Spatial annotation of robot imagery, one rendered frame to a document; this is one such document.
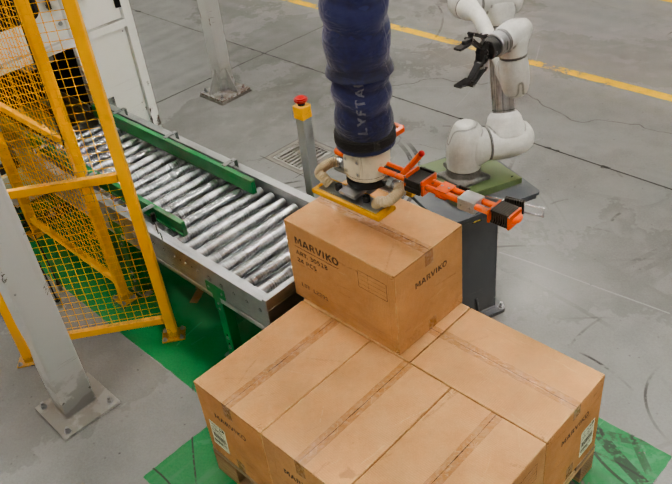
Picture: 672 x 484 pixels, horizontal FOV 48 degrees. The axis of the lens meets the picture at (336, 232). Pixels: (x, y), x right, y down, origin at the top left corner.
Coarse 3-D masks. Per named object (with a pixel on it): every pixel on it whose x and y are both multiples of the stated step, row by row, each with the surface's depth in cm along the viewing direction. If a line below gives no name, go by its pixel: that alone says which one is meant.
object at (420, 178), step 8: (416, 168) 268; (424, 168) 268; (408, 176) 266; (416, 176) 266; (424, 176) 266; (432, 176) 264; (408, 184) 266; (416, 184) 261; (424, 184) 262; (416, 192) 264; (424, 192) 263
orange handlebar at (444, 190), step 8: (400, 128) 296; (336, 152) 287; (384, 168) 274; (400, 168) 273; (392, 176) 271; (400, 176) 269; (432, 184) 265; (440, 184) 261; (448, 184) 260; (432, 192) 261; (440, 192) 258; (448, 192) 261; (456, 192) 258; (456, 200) 254; (488, 200) 251; (480, 208) 248; (488, 208) 247; (520, 216) 242
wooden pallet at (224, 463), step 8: (592, 448) 299; (216, 456) 321; (224, 456) 314; (592, 456) 303; (224, 464) 319; (232, 464) 311; (584, 464) 299; (232, 472) 317; (240, 472) 309; (576, 472) 295; (584, 472) 303; (240, 480) 317; (248, 480) 318; (568, 480) 290; (576, 480) 304
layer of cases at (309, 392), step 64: (320, 320) 316; (448, 320) 308; (256, 384) 290; (320, 384) 287; (384, 384) 284; (448, 384) 281; (512, 384) 277; (576, 384) 274; (256, 448) 282; (320, 448) 263; (384, 448) 260; (448, 448) 258; (512, 448) 255; (576, 448) 283
